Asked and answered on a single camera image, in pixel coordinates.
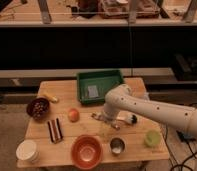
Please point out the orange plastic bowl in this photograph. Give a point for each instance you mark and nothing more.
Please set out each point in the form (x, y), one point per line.
(86, 152)

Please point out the orange peach fruit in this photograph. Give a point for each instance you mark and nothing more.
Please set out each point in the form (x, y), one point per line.
(73, 115)

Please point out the small metal cup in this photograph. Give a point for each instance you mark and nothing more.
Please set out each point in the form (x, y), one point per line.
(117, 146)

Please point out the white dish brush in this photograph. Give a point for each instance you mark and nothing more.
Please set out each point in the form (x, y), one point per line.
(129, 119)

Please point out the green plastic cup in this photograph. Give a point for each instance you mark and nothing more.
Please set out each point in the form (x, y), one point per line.
(152, 138)

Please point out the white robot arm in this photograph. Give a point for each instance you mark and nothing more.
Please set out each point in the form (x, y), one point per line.
(181, 118)

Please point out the white paper cup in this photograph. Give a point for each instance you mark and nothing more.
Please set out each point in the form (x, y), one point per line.
(27, 151)

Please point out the grey card in tray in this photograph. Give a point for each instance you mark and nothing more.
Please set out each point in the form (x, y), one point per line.
(92, 91)

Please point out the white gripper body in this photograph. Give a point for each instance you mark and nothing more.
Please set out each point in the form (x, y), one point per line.
(107, 117)

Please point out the striped brown white sponge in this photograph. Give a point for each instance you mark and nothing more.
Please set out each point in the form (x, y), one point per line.
(55, 132)

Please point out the black foot pedal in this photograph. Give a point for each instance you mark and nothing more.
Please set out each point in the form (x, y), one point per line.
(184, 137)

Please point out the yellow banana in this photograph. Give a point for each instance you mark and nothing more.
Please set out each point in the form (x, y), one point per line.
(51, 98)

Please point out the brown bowl with nuts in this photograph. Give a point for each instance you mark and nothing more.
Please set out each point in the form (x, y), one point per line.
(38, 108)

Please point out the green plastic tray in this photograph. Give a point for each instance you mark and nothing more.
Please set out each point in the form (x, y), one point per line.
(104, 81)

